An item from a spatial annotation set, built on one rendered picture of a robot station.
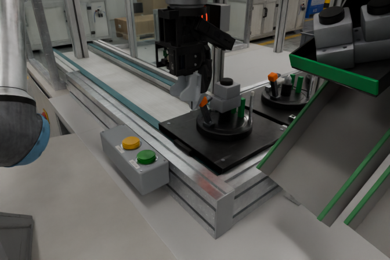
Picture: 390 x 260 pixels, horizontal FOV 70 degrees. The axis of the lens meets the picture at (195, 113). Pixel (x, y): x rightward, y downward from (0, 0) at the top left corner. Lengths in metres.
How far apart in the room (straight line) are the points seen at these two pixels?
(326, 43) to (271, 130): 0.34
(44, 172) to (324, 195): 0.65
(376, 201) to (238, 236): 0.25
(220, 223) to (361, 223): 0.23
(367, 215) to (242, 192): 0.21
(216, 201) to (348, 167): 0.22
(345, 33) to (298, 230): 0.39
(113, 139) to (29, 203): 0.23
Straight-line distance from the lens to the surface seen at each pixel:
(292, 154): 0.52
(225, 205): 0.54
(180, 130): 0.68
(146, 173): 0.58
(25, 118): 0.65
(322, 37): 0.41
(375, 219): 0.48
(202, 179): 0.55
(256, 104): 0.83
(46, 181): 0.79
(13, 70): 0.69
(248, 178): 0.56
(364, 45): 0.42
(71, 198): 0.71
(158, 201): 0.65
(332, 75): 0.40
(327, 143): 0.51
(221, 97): 0.65
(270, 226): 0.62
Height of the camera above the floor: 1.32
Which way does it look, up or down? 27 degrees down
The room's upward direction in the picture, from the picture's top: straight up
